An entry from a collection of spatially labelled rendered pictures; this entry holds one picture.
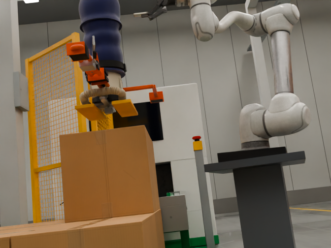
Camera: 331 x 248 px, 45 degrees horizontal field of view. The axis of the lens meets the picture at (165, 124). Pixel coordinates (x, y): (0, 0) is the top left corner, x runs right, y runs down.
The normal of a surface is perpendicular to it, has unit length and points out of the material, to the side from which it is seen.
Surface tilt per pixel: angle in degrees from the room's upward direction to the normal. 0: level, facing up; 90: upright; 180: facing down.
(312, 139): 90
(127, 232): 90
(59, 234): 90
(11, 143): 90
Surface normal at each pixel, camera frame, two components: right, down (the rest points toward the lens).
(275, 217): -0.32, -0.14
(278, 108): -0.67, -0.27
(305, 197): 0.02, -0.18
